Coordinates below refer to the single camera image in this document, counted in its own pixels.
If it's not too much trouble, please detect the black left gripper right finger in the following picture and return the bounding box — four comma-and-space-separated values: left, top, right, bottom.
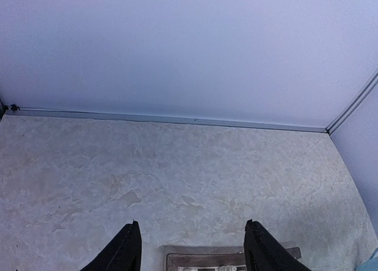
244, 220, 306, 271

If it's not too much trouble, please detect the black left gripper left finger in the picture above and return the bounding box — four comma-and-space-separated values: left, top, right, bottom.
81, 221, 142, 271

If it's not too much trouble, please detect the wooden chessboard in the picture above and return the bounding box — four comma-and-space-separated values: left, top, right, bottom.
161, 246, 286, 270

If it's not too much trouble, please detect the light blue mug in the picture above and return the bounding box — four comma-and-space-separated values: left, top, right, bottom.
356, 254, 378, 271

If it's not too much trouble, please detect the back aluminium rail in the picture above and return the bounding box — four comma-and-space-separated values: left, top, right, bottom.
2, 104, 327, 133

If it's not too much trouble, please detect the right aluminium post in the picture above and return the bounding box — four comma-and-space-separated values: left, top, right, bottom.
325, 70, 377, 135

